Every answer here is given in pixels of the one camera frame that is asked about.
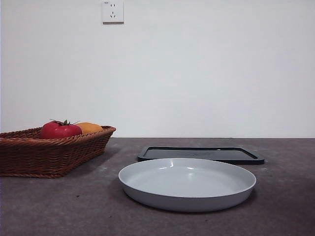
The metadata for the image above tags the red tomato with green stem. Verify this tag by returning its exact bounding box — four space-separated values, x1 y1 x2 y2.
39 118 83 139

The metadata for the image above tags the black rectangular tray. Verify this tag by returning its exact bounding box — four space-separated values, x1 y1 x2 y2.
137 146 265 165

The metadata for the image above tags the orange round fruit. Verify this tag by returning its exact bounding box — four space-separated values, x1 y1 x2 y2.
75 122 103 135

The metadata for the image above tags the pale grey round plate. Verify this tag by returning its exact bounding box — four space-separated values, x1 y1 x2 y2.
118 157 257 212

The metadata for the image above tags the brown wicker basket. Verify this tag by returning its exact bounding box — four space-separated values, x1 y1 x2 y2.
0 125 117 178

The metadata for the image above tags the white wall socket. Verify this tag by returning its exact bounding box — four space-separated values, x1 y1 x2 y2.
102 0 125 25

